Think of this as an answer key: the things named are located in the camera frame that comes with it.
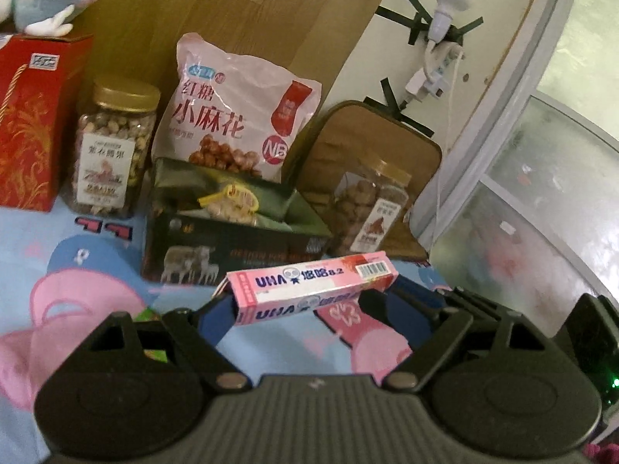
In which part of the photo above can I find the printed blanket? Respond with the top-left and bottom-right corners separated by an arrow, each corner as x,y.
0,200 -> 467,464

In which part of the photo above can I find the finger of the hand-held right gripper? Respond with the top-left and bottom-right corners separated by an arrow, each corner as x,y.
435,286 -> 514,322

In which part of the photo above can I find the tall nut jar gold lid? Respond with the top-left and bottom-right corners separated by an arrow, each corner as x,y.
62,75 -> 162,219

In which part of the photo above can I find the white cable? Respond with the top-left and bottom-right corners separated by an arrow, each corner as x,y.
432,48 -> 461,245

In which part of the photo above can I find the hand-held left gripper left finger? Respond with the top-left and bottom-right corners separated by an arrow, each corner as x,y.
89,292 -> 253,393

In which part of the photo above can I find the frosted glass window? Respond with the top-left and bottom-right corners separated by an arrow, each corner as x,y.
430,0 -> 619,349

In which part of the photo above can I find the pink candy box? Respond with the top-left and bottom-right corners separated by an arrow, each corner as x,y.
220,251 -> 400,326

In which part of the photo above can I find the tan folded cushion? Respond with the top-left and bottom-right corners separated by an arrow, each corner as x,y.
284,100 -> 444,260

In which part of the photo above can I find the dark cardboard box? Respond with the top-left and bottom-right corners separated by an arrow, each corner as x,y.
142,157 -> 335,287

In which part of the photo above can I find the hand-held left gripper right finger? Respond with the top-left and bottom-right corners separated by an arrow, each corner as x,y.
357,278 -> 548,392

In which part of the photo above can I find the green cracker packet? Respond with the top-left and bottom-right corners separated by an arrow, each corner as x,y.
134,307 -> 171,365

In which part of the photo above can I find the white power strip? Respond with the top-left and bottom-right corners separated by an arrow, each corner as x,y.
424,41 -> 465,102

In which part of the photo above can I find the white charger plug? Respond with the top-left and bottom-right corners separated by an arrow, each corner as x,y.
405,70 -> 432,106

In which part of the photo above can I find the short nut jar gold lid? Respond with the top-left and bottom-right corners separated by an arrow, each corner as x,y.
329,155 -> 413,255

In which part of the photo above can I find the yellow label snack packet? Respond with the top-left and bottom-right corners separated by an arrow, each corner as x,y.
197,183 -> 263,226

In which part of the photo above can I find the pink white snack bag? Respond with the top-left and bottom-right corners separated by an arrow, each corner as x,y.
152,32 -> 323,185

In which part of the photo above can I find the red gift box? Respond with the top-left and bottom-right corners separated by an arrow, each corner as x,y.
0,33 -> 96,213

